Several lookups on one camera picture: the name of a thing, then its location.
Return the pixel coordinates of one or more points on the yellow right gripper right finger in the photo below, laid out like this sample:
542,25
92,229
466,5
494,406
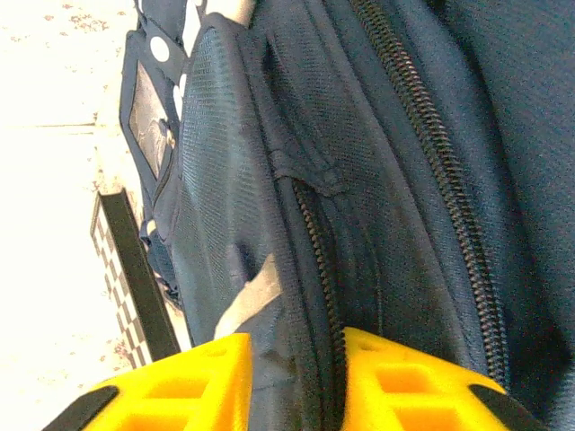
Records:
404,395

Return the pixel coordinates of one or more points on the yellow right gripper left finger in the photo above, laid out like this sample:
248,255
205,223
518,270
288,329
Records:
188,395

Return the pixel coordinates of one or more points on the navy blue backpack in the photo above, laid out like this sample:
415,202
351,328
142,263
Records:
382,134

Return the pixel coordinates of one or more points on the black grey folding chessboard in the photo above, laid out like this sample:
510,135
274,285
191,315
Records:
135,278

